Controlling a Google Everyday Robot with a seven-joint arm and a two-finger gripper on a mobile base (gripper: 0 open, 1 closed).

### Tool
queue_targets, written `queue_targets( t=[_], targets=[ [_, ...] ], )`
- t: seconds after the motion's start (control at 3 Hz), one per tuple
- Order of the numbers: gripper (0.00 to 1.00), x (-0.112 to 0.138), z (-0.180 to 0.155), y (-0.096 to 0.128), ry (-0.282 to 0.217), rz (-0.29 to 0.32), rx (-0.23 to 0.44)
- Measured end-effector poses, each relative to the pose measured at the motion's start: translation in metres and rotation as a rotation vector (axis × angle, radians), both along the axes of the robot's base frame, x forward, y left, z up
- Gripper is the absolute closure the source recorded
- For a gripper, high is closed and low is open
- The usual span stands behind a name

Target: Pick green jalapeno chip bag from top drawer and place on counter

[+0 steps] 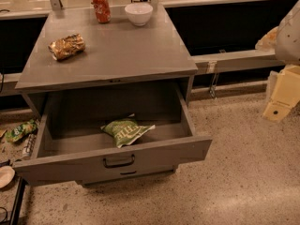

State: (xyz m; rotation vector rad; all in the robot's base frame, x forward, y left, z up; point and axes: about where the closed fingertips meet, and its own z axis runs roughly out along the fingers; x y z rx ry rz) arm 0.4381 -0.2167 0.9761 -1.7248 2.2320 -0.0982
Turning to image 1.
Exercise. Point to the grey cabinet with counter top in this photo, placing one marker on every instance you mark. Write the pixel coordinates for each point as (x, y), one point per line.
(116, 52)

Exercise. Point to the black drawer handle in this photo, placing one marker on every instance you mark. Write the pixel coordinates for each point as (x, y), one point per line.
(127, 173)
(118, 162)

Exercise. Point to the green jalapeno chip bag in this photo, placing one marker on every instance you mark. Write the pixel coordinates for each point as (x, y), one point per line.
(125, 131)

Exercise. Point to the white wrapped snack on floor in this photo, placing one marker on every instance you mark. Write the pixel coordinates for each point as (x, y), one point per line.
(29, 144)

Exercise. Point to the grey metal rail frame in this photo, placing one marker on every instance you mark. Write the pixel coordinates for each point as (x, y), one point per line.
(217, 63)

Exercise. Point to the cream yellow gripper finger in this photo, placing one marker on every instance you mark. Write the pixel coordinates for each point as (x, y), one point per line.
(283, 93)

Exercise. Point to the open grey top drawer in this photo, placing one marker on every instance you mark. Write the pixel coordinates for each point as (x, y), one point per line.
(70, 145)

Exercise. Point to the orange soda can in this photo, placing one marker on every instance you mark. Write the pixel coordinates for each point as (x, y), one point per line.
(102, 10)

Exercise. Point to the white ceramic bowl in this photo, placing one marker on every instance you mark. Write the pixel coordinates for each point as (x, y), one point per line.
(139, 14)

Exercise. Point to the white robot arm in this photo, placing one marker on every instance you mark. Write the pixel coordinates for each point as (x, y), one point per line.
(287, 49)

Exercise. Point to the black metal stand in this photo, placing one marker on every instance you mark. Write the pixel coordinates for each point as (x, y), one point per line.
(12, 217)

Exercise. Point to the gold brown chip bag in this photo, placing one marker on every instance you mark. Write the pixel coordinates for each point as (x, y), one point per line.
(66, 47)

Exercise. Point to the black lower drawer handle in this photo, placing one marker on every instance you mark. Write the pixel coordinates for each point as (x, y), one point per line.
(127, 173)

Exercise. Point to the white plate on floor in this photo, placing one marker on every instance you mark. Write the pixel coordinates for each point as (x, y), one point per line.
(6, 175)

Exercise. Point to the green snack bag on floor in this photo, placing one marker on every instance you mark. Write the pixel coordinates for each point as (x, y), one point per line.
(21, 131)

